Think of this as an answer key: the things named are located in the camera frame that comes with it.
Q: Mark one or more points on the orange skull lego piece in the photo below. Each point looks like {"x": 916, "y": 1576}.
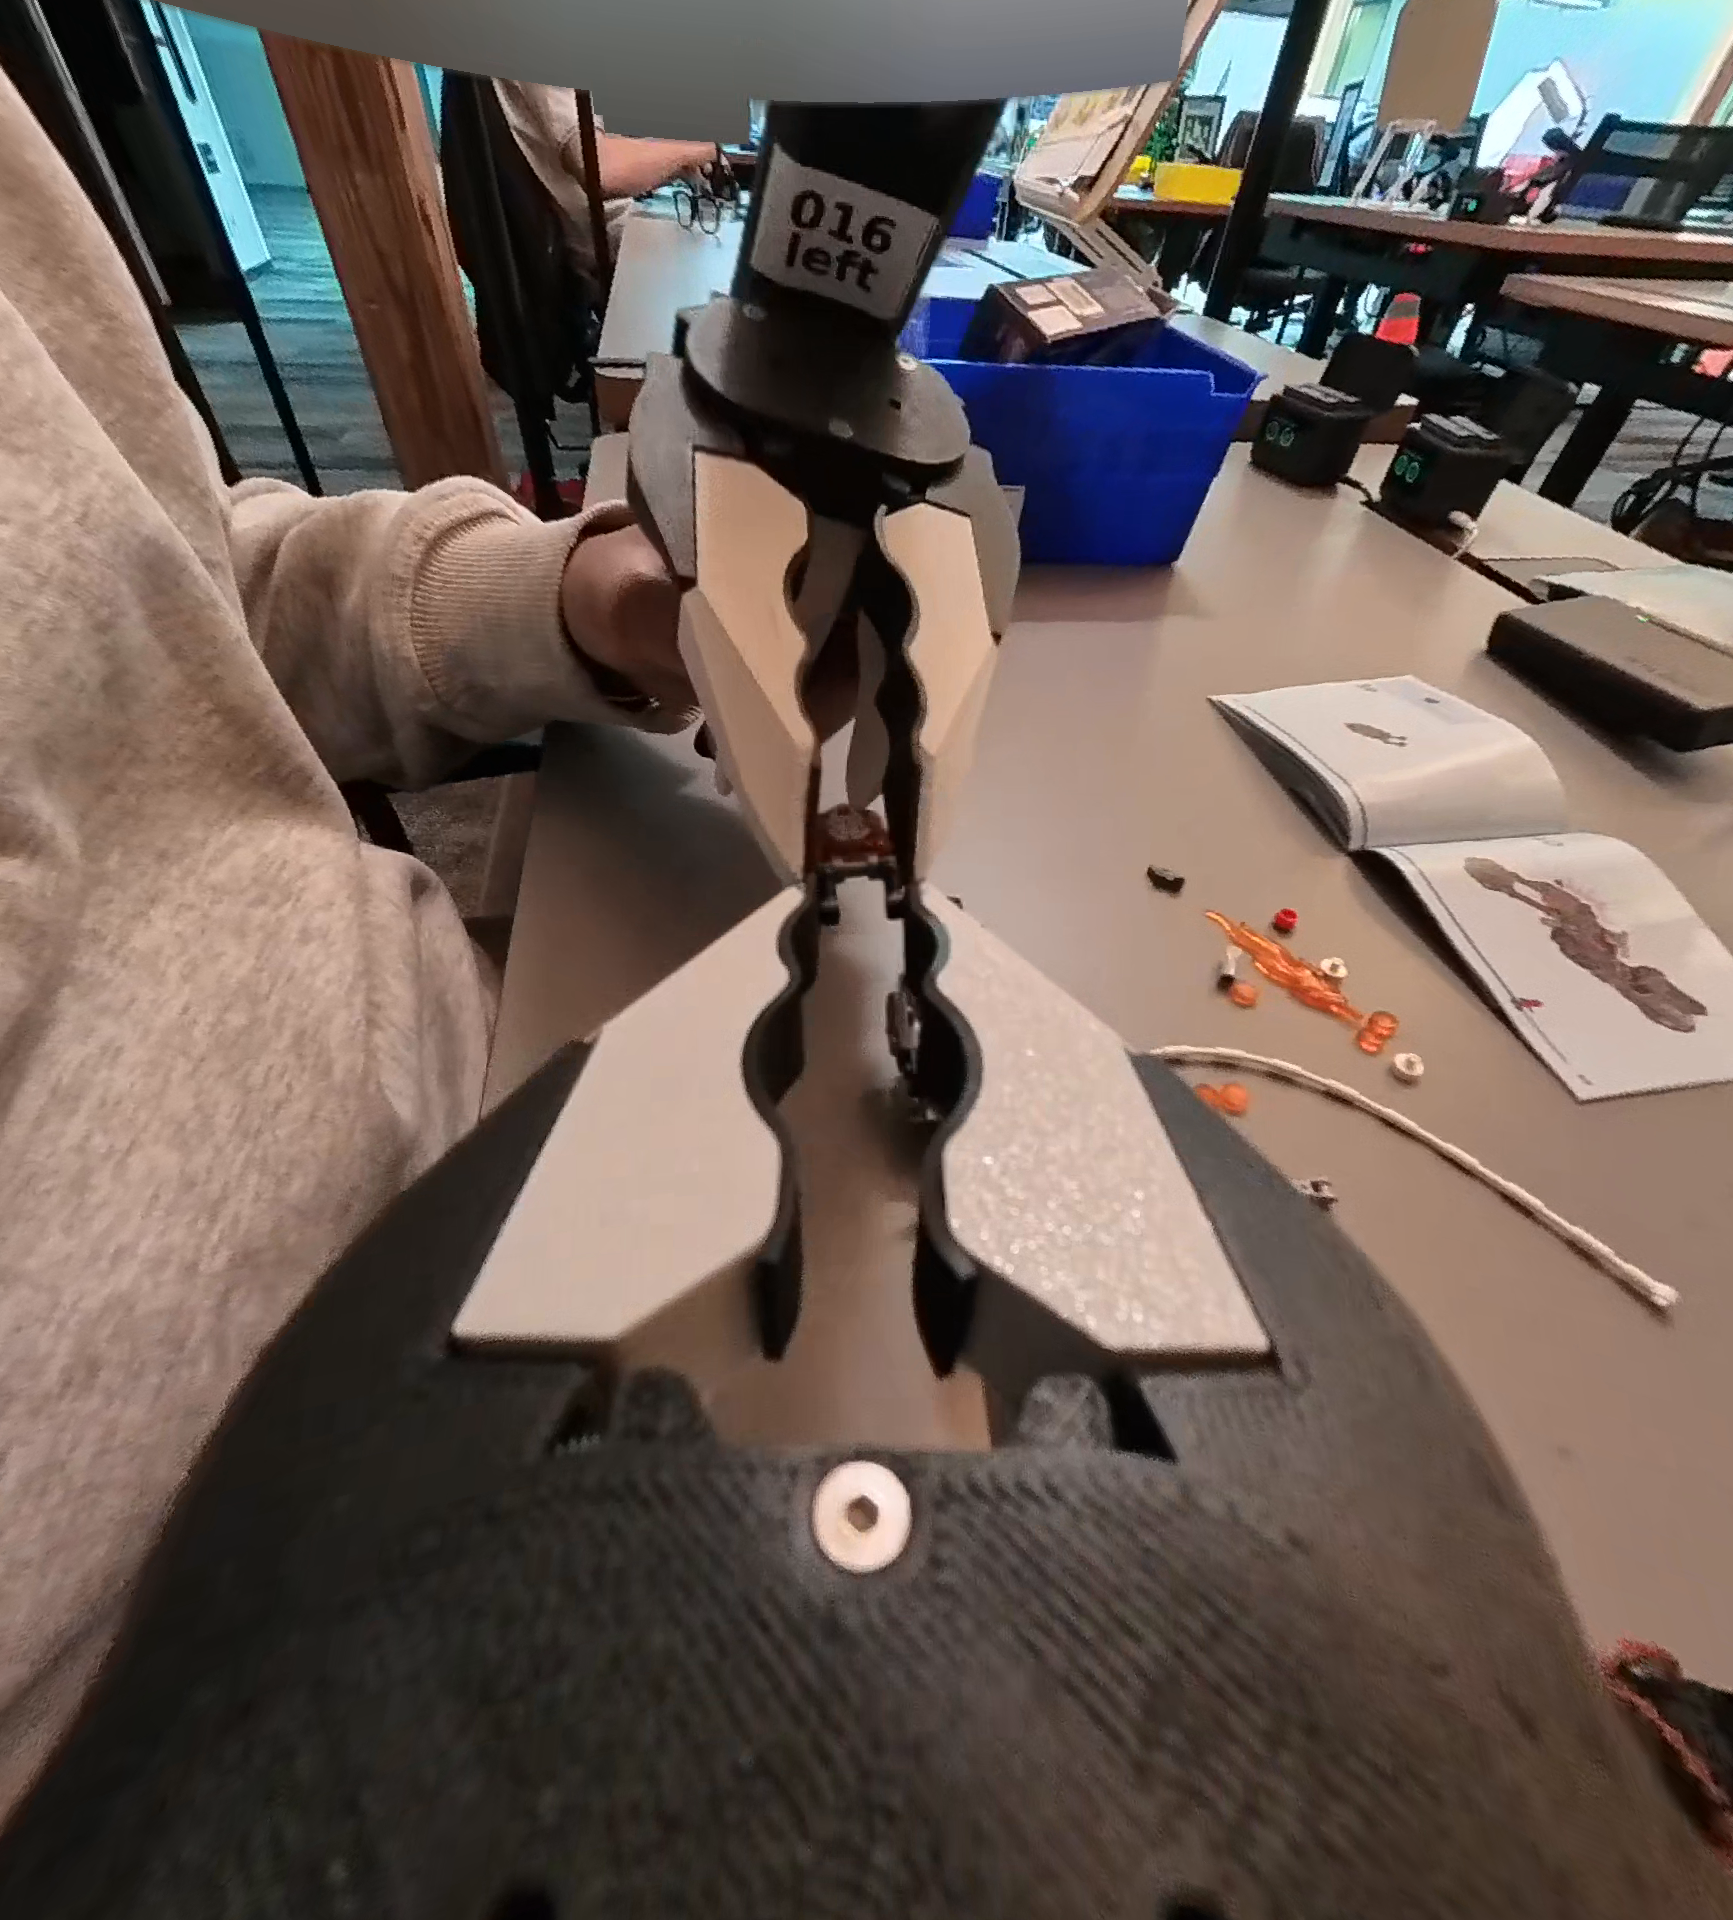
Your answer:
{"x": 851, "y": 843}

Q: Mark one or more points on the person's left forearm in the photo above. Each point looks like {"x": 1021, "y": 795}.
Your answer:
{"x": 416, "y": 629}

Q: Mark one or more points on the black monitor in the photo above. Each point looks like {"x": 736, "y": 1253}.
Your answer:
{"x": 1667, "y": 176}

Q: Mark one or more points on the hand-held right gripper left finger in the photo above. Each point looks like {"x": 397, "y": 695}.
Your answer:
{"x": 608, "y": 1200}

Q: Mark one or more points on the large orange lego flame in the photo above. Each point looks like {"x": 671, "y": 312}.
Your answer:
{"x": 1296, "y": 974}

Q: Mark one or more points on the wooden post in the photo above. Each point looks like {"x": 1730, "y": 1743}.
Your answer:
{"x": 386, "y": 255}

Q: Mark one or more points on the lego instruction booklet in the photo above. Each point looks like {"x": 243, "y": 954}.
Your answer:
{"x": 1482, "y": 843}

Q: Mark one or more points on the long wooden desk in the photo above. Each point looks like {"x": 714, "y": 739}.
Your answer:
{"x": 1407, "y": 224}
{"x": 1676, "y": 325}

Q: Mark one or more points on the silver laptop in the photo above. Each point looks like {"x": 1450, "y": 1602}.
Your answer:
{"x": 1708, "y": 604}

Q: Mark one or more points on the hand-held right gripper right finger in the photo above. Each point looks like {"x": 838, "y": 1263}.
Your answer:
{"x": 1101, "y": 1200}

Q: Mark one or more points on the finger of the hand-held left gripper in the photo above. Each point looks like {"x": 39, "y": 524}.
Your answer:
{"x": 748, "y": 629}
{"x": 961, "y": 629}

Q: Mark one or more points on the person's left hand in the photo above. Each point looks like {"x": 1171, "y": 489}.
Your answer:
{"x": 634, "y": 629}

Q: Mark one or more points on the black charger with green lights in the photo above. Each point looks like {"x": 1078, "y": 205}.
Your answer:
{"x": 1438, "y": 469}
{"x": 1308, "y": 439}

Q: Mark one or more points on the black flat case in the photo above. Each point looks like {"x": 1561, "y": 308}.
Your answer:
{"x": 1644, "y": 678}

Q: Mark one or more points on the black metal pole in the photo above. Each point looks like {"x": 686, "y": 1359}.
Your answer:
{"x": 1260, "y": 149}

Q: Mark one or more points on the large blue plastic bin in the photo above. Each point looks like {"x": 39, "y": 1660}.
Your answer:
{"x": 1101, "y": 453}

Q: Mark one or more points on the orange traffic cone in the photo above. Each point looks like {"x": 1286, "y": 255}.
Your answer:
{"x": 1393, "y": 325}

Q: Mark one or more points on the black eyeglasses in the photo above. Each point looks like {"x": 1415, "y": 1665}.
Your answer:
{"x": 708, "y": 205}

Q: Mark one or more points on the small blue plastic bin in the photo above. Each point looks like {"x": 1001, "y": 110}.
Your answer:
{"x": 979, "y": 199}

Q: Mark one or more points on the tilted instruction board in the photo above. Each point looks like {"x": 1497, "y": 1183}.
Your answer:
{"x": 1093, "y": 143}

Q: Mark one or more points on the dark lego box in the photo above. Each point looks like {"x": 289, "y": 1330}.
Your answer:
{"x": 1067, "y": 312}

